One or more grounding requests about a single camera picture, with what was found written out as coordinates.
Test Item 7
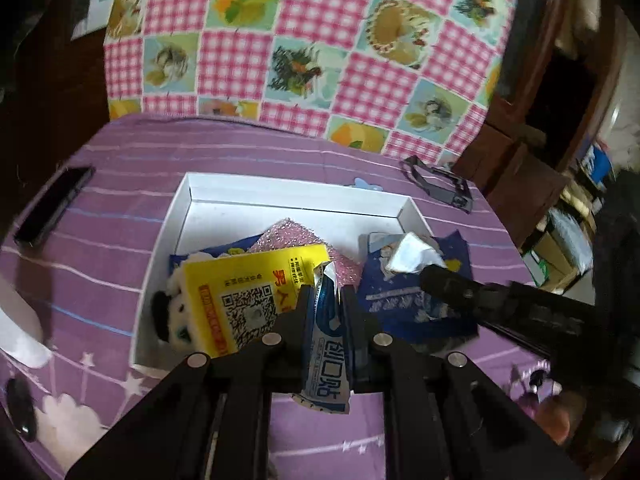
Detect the yellow tissue pack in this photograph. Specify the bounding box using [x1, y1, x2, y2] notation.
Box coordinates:
[180, 244, 332, 358]

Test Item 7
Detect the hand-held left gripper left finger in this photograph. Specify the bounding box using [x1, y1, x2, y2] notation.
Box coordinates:
[65, 284, 315, 480]

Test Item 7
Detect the black plastic clip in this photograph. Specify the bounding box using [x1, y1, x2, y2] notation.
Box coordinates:
[401, 156, 475, 214]

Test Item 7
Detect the cluttered storage shelf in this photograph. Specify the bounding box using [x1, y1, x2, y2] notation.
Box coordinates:
[520, 140, 618, 293]

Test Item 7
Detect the white blue bandage packet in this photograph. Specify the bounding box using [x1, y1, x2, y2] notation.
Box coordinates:
[295, 265, 353, 416]

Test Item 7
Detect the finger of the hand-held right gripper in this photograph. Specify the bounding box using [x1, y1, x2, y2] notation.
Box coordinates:
[420, 264, 514, 322]

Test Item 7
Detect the white cloth bag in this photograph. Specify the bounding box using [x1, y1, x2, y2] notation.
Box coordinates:
[0, 280, 53, 368]

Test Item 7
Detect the black round object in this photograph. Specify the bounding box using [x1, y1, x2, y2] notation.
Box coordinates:
[6, 377, 38, 443]

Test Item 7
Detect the white cardboard box tray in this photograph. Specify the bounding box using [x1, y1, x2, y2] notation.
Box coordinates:
[129, 172, 436, 373]

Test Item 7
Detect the pink checked printed cloth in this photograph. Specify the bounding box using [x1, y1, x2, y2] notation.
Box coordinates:
[102, 0, 531, 166]

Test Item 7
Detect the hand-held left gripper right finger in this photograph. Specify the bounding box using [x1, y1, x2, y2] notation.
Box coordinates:
[341, 285, 588, 480]

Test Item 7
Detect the pink glitter sponge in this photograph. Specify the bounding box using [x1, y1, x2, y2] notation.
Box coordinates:
[247, 217, 362, 288]

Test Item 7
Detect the person's right hand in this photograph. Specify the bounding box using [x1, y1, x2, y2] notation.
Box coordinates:
[537, 392, 573, 443]

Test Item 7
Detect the panda plush toy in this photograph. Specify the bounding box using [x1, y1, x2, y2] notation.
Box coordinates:
[150, 260, 201, 348]

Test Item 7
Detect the black phone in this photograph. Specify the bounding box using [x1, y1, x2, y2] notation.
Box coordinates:
[14, 165, 96, 248]

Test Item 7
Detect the dark blue printed packet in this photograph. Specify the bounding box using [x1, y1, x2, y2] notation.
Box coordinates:
[360, 231, 480, 346]

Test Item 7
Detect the wooden cabinet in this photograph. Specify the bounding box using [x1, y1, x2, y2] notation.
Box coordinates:
[0, 0, 108, 161]
[452, 0, 626, 246]

